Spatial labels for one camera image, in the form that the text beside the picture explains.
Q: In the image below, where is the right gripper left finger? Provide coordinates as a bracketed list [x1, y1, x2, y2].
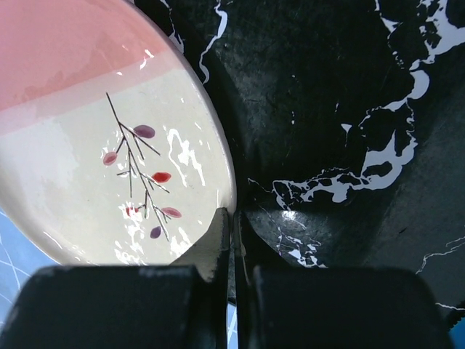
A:
[1, 208, 230, 348]

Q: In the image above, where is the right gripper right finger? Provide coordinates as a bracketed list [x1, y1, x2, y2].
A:
[233, 212, 453, 348]

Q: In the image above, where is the pink and cream plate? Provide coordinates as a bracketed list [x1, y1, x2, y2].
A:
[1, 1, 236, 265]

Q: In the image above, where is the blue checked cloth napkin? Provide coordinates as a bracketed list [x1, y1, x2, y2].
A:
[0, 210, 56, 326]

